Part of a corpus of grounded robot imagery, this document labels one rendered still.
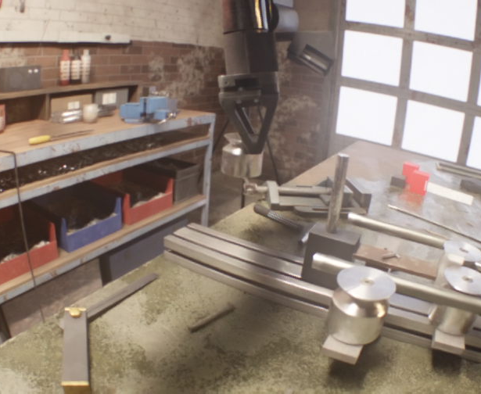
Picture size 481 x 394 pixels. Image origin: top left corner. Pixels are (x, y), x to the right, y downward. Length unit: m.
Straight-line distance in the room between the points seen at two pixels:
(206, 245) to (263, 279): 0.09
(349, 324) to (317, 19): 3.31
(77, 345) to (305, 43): 0.40
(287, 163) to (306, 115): 0.53
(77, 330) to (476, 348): 0.39
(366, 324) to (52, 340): 0.27
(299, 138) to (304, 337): 3.23
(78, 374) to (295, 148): 3.37
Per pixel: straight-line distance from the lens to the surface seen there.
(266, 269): 0.41
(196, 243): 0.45
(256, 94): 0.42
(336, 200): 0.36
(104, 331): 0.36
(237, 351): 0.34
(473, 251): 0.41
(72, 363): 0.31
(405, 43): 3.39
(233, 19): 0.44
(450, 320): 0.34
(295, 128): 3.53
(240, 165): 0.45
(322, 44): 0.45
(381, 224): 0.42
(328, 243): 0.37
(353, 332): 0.29
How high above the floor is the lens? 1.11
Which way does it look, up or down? 20 degrees down
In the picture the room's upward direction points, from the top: 5 degrees clockwise
